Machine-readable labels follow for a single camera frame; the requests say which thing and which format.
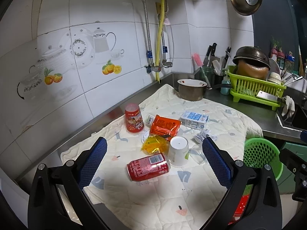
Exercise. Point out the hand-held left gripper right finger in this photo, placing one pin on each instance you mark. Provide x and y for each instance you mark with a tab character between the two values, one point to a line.
217	160

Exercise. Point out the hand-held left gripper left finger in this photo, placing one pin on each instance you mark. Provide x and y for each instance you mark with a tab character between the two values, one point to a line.
96	160

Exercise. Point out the clear plastic bottle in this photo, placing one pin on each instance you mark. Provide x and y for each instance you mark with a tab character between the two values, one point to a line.
198	153

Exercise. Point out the green plastic basket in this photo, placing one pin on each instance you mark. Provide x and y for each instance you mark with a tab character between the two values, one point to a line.
261	153

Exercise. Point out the blue white milk carton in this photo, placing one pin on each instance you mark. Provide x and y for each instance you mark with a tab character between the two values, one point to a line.
194	120

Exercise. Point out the orange snack packet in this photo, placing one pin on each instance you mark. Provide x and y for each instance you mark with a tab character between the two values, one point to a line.
165	127

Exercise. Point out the green cabinet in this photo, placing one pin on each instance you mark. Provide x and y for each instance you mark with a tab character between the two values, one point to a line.
290	182

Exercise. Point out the crumpled white tissue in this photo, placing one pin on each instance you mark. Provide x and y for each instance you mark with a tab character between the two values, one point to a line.
203	134

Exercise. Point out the white paper cup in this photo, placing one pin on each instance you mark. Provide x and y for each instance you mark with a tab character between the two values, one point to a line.
178	151

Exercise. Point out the steel sink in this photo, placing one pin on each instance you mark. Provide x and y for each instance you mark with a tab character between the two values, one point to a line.
297	117

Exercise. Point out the red plastic stool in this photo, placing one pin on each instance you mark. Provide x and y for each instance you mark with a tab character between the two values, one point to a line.
242	203

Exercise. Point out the red soda can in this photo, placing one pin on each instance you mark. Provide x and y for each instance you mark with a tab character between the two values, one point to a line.
148	166

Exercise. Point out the red printed paper cup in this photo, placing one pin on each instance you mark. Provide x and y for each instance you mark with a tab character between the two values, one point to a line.
134	119

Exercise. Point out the yellow snack packet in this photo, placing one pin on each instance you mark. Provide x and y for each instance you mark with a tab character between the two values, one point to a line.
153	145

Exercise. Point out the white rag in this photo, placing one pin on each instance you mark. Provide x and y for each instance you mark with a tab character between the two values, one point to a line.
289	105

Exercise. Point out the white quilted cloth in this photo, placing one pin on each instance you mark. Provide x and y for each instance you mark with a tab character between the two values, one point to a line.
153	196

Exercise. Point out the small white carton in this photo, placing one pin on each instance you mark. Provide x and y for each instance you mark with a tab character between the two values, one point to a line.
150	119

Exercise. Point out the teal soap bottle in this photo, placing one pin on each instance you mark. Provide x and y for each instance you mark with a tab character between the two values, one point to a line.
225	87

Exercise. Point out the metal cleaver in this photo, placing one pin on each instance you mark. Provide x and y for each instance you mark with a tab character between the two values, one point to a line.
268	97

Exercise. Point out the green dish rack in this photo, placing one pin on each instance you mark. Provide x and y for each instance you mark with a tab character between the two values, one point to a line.
249	88

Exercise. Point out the green utensil holder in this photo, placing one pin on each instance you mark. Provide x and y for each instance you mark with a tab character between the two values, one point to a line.
207	74

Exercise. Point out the white bowl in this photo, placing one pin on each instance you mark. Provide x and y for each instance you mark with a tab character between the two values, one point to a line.
274	78

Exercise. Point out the brown clay pot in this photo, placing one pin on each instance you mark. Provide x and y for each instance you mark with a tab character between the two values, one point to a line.
251	71

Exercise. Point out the pink bottle brush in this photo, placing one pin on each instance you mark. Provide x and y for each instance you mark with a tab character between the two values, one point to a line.
197	60

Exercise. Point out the white plate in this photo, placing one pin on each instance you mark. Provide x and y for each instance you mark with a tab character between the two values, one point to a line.
274	66

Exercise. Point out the dark metal wok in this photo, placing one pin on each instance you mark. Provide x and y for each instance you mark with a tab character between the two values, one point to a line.
251	54

